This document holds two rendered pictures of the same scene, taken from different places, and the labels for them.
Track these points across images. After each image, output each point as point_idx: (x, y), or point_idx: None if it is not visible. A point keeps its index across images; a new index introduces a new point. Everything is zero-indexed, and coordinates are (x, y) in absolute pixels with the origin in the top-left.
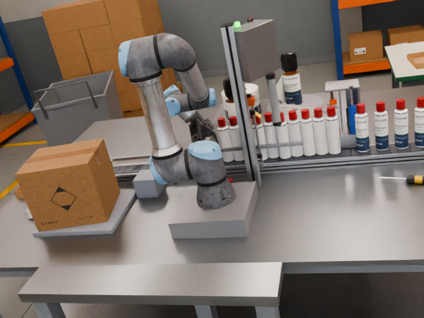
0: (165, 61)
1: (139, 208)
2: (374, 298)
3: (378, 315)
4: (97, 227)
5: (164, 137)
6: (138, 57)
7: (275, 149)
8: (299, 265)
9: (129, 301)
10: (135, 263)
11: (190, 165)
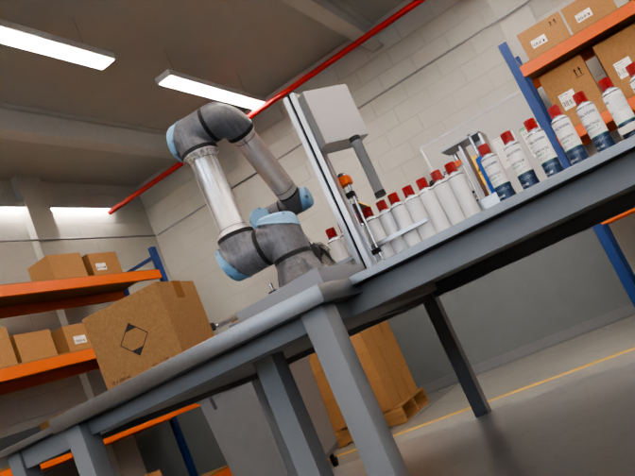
0: (211, 124)
1: None
2: (615, 431)
3: (617, 441)
4: None
5: (226, 213)
6: (183, 127)
7: (401, 244)
8: (370, 273)
9: (160, 377)
10: None
11: (258, 237)
